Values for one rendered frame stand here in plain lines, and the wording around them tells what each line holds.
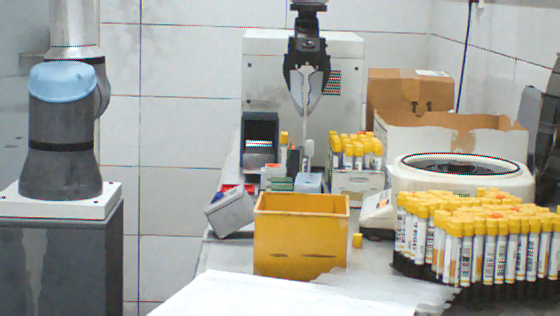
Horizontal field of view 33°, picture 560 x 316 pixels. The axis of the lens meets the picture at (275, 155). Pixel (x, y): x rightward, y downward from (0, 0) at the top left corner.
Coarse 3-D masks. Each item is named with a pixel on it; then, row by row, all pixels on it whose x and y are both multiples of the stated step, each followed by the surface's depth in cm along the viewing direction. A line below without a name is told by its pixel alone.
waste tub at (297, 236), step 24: (264, 192) 144; (288, 192) 144; (264, 216) 131; (288, 216) 131; (312, 216) 131; (336, 216) 131; (264, 240) 132; (288, 240) 132; (312, 240) 132; (336, 240) 131; (264, 264) 133; (288, 264) 132; (312, 264) 132; (336, 264) 132
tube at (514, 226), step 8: (512, 216) 127; (512, 224) 126; (520, 224) 126; (512, 232) 126; (512, 240) 127; (512, 248) 127; (512, 256) 127; (512, 264) 127; (512, 272) 127; (504, 280) 128; (512, 280) 128
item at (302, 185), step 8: (304, 176) 156; (312, 176) 157; (320, 176) 157; (296, 184) 150; (304, 184) 150; (312, 184) 150; (320, 184) 156; (304, 192) 150; (312, 192) 150; (320, 192) 158
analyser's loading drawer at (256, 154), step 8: (248, 144) 203; (256, 144) 203; (264, 144) 208; (248, 152) 204; (256, 152) 204; (264, 152) 204; (272, 152) 212; (248, 160) 198; (256, 160) 198; (264, 160) 198; (272, 160) 198; (248, 168) 199; (256, 168) 199
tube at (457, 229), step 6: (456, 222) 124; (462, 222) 124; (456, 228) 124; (462, 228) 124; (456, 234) 124; (462, 234) 124; (456, 240) 124; (456, 246) 124; (456, 252) 124; (450, 258) 125; (456, 258) 124; (450, 264) 125; (456, 264) 125; (450, 270) 125; (456, 270) 125; (450, 276) 125; (456, 276) 125; (450, 282) 125; (456, 282) 125
